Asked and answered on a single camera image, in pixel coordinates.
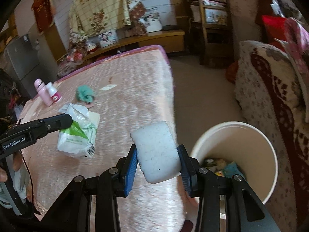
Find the green white milk carton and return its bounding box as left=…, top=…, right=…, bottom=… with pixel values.
left=57, top=104, right=101, bottom=159

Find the green cloth rag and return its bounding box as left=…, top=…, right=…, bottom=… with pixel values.
left=76, top=85, right=95, bottom=104

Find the white foam block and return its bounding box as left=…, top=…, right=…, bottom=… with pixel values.
left=130, top=121, right=181, bottom=184

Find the blue plastic wrapper pack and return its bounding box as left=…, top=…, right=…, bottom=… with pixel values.
left=223, top=161, right=246, bottom=179

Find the white round trash bin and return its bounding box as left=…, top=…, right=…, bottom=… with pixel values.
left=190, top=122, right=278, bottom=204

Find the gloved left hand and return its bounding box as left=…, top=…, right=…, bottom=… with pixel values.
left=6, top=151, right=30, bottom=203

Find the white pill bottle red label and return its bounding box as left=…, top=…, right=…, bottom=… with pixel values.
left=46, top=82, right=62, bottom=103

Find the pink thermos bottle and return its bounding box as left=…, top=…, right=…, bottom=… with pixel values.
left=34, top=78, right=53, bottom=107

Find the grey refrigerator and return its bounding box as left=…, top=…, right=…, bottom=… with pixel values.
left=1, top=33, right=58, bottom=98

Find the framed couple photo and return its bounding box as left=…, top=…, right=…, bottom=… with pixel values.
left=98, top=30, right=118, bottom=48

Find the floral covered sofa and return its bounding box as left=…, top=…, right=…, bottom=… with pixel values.
left=235, top=40, right=308, bottom=231

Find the red plastic bag on floor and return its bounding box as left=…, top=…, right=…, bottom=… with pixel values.
left=225, top=60, right=239, bottom=84

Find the red chinese knot left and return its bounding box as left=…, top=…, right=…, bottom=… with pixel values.
left=31, top=0, right=53, bottom=33

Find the floral cloth covered television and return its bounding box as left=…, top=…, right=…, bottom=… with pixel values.
left=69, top=0, right=147, bottom=44

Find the wooden tv cabinet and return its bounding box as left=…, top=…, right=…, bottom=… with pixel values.
left=56, top=29, right=186, bottom=66

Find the wooden chair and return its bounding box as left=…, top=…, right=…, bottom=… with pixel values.
left=186, top=0, right=234, bottom=69

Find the red cushion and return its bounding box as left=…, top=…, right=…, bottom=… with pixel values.
left=261, top=15, right=286, bottom=44

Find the pink floral blanket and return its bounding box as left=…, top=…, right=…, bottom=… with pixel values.
left=276, top=17, right=308, bottom=123

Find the pink covered standing appliance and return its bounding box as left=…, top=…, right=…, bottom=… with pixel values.
left=223, top=0, right=261, bottom=60

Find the wedding photo frame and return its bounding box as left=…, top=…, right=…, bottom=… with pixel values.
left=139, top=12, right=162, bottom=33

